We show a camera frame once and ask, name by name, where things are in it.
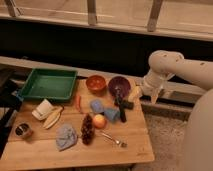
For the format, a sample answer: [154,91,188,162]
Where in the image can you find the dark grape bunch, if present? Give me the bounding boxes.
[81,114,95,145]

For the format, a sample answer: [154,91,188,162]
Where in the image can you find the orange carrot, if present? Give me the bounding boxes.
[75,95,83,113]

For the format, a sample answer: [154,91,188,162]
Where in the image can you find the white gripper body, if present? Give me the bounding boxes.
[141,70,166,98]

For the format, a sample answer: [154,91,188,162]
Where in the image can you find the white cup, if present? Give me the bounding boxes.
[32,99,54,120]

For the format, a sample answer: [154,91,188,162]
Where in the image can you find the black spatula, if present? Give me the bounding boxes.
[115,87,134,123]

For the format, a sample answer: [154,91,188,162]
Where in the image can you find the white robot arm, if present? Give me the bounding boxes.
[128,50,213,171]

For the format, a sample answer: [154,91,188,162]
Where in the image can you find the green plastic tray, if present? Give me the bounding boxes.
[20,68,77,102]

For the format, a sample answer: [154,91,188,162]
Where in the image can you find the apple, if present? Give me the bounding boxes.
[93,114,107,129]

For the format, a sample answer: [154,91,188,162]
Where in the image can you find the blue cloth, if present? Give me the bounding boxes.
[56,124,78,151]

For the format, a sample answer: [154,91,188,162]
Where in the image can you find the metal fork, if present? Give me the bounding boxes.
[96,130,127,148]

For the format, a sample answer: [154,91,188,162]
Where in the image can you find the blue sponge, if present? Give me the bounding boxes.
[90,99,104,113]

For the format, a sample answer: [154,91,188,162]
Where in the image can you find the red bowl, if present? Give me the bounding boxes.
[86,75,106,93]

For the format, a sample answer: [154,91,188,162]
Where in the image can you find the small metal cup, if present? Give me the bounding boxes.
[15,123,33,139]

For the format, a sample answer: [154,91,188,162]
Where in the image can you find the purple bowl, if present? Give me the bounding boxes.
[108,76,131,98]

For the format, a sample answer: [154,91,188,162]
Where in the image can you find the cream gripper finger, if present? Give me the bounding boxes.
[128,86,142,102]
[151,93,159,104]

